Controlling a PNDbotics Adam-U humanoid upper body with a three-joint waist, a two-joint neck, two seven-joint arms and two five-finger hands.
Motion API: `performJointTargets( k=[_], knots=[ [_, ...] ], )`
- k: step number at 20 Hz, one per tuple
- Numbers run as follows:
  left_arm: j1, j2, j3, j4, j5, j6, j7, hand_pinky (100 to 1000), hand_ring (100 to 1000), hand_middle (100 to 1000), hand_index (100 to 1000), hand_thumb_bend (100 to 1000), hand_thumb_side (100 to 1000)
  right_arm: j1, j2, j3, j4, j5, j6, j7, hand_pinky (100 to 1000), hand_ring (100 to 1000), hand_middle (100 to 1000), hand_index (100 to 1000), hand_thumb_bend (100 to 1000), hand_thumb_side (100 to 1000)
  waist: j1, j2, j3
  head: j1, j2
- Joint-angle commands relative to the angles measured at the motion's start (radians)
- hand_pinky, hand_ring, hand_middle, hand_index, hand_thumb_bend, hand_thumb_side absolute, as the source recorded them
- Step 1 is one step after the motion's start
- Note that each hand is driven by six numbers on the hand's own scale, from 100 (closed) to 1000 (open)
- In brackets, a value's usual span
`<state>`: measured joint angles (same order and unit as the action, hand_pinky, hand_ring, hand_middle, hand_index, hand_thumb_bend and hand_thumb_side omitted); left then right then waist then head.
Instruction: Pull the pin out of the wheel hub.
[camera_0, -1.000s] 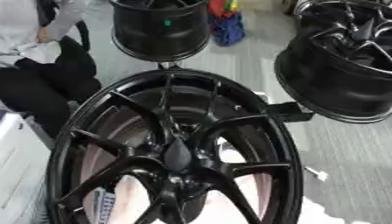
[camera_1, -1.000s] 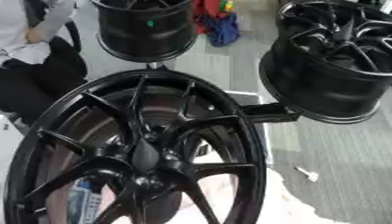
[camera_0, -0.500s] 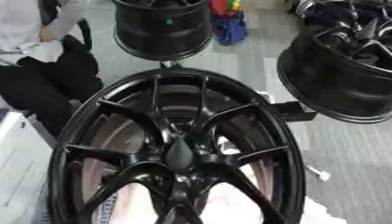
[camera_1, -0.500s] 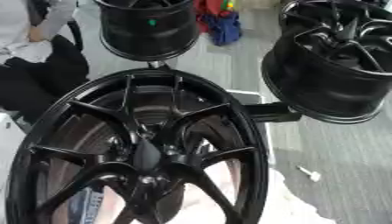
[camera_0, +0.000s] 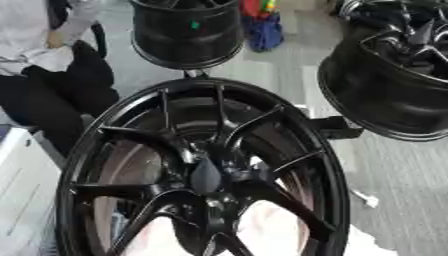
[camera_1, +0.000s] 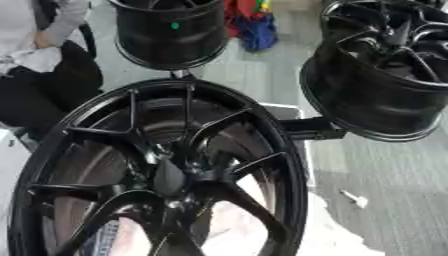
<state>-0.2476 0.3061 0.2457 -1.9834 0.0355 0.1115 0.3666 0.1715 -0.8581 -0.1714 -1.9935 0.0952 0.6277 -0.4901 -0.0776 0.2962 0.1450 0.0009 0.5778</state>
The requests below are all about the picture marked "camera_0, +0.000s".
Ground black spoked wheel rim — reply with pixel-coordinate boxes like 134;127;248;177
316;0;448;143

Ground large black spoked wheel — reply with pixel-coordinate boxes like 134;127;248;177
54;77;352;256

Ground small white paper scrap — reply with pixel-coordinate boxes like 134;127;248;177
350;189;382;209

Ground white cloth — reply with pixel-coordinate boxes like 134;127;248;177
120;199;401;256

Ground black wheel stand bracket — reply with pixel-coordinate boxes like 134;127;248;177
306;115;366;141

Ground person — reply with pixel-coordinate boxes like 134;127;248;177
0;0;123;158

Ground black wheel rim with green sticker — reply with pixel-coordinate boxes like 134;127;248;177
127;0;247;71

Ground red and blue bag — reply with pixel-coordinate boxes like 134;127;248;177
238;0;287;54

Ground black chair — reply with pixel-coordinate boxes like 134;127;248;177
87;21;111;59

